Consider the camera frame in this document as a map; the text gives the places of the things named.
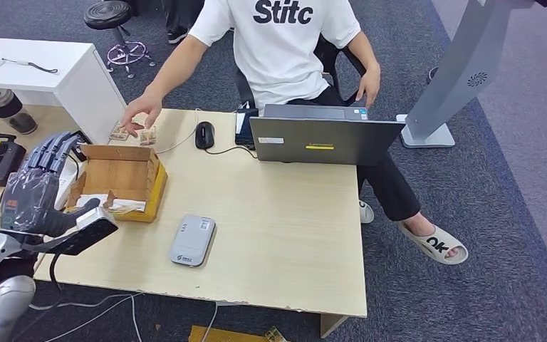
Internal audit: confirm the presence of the person's left hand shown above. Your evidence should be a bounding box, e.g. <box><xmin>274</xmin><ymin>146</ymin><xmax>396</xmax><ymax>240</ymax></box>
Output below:
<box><xmin>355</xmin><ymin>63</ymin><xmax>382</xmax><ymax>110</ymax></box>

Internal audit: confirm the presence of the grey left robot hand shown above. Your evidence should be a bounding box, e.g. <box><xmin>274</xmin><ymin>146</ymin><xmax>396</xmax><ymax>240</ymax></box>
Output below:
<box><xmin>0</xmin><ymin>131</ymin><xmax>102</xmax><ymax>239</ymax></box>

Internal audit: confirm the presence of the person's right hand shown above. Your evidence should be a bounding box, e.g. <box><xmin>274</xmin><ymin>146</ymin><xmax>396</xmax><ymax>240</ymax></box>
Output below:
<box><xmin>120</xmin><ymin>92</ymin><xmax>164</xmax><ymax>139</ymax></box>

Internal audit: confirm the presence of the person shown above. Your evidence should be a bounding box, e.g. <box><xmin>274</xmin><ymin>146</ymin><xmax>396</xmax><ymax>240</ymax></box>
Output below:
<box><xmin>120</xmin><ymin>0</ymin><xmax>470</xmax><ymax>266</ymax></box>
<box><xmin>162</xmin><ymin>0</ymin><xmax>206</xmax><ymax>46</ymax></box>

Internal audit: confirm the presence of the grey card reader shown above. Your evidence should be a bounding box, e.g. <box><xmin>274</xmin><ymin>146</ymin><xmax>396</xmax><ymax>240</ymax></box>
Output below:
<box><xmin>168</xmin><ymin>214</ymin><xmax>217</xmax><ymax>268</ymax></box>

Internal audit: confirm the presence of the black office chair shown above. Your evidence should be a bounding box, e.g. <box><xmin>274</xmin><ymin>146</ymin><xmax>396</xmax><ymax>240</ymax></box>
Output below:
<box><xmin>233</xmin><ymin>33</ymin><xmax>369</xmax><ymax>112</ymax></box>

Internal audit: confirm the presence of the white cabinet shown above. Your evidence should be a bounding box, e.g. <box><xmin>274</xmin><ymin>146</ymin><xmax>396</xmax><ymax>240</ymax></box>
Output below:
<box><xmin>0</xmin><ymin>36</ymin><xmax>128</xmax><ymax>146</ymax></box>

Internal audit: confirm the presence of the black computer mouse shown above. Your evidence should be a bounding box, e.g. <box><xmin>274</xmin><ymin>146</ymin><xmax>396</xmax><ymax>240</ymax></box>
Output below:
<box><xmin>194</xmin><ymin>121</ymin><xmax>216</xmax><ymax>151</ymax></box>

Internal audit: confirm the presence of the black power brick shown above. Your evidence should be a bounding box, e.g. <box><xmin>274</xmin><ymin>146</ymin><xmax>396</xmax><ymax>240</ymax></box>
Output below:
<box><xmin>71</xmin><ymin>131</ymin><xmax>93</xmax><ymax>162</ymax></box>

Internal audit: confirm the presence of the grey laptop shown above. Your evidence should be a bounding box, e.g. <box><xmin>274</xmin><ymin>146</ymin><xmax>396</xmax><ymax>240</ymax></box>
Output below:
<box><xmin>249</xmin><ymin>103</ymin><xmax>405</xmax><ymax>167</ymax></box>

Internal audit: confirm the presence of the open cardboard box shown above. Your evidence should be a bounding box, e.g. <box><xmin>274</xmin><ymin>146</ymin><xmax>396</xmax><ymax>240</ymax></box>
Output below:
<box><xmin>63</xmin><ymin>143</ymin><xmax>170</xmax><ymax>224</ymax></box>

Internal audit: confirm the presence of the white cards stack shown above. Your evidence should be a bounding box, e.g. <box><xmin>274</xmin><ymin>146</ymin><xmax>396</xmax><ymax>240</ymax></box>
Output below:
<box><xmin>75</xmin><ymin>193</ymin><xmax>147</xmax><ymax>217</ymax></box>

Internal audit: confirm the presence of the clear tumbler with black sleeve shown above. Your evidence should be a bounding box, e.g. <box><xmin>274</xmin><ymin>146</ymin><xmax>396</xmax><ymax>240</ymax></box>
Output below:
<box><xmin>0</xmin><ymin>88</ymin><xmax>38</xmax><ymax>136</ymax></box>

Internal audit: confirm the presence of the grey kiosk stand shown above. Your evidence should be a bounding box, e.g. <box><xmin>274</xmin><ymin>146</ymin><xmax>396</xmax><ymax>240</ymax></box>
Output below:
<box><xmin>395</xmin><ymin>0</ymin><xmax>538</xmax><ymax>150</ymax></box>

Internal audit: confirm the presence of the black round stool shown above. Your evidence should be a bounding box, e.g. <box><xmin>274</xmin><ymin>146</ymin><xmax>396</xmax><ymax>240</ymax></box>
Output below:
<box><xmin>83</xmin><ymin>0</ymin><xmax>157</xmax><ymax>80</ymax></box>

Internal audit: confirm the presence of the black phone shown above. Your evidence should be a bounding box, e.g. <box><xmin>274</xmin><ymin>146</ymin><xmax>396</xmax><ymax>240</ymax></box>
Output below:
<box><xmin>234</xmin><ymin>108</ymin><xmax>260</xmax><ymax>147</ymax></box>

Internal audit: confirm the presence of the beige slipper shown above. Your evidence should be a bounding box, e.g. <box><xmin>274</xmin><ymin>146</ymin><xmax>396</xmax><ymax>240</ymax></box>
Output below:
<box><xmin>397</xmin><ymin>220</ymin><xmax>470</xmax><ymax>266</ymax></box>
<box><xmin>358</xmin><ymin>199</ymin><xmax>376</xmax><ymax>225</ymax></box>

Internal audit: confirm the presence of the yellow cardboard box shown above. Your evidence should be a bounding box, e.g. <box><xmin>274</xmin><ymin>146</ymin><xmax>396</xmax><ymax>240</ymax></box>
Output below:
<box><xmin>188</xmin><ymin>324</ymin><xmax>288</xmax><ymax>342</ymax></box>

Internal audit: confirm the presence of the white desk cable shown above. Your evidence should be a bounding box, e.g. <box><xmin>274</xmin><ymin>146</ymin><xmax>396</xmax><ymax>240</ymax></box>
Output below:
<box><xmin>154</xmin><ymin>108</ymin><xmax>202</xmax><ymax>155</ymax></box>

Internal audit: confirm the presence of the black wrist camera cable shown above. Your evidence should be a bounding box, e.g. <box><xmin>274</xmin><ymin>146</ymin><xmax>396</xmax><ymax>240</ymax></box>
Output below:
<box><xmin>19</xmin><ymin>254</ymin><xmax>64</xmax><ymax>331</ymax></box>

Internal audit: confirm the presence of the black mouse cable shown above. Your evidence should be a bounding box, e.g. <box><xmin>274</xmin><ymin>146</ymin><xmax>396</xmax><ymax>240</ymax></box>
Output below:
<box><xmin>204</xmin><ymin>145</ymin><xmax>259</xmax><ymax>159</ymax></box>

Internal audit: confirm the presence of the white and black device cord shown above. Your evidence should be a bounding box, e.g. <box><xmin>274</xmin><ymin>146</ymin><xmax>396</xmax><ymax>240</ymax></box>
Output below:
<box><xmin>1</xmin><ymin>57</ymin><xmax>61</xmax><ymax>75</ymax></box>

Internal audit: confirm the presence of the white floor cable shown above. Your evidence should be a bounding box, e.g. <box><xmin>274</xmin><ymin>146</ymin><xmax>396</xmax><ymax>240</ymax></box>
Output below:
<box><xmin>28</xmin><ymin>292</ymin><xmax>145</xmax><ymax>342</ymax></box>
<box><xmin>200</xmin><ymin>301</ymin><xmax>219</xmax><ymax>342</ymax></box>

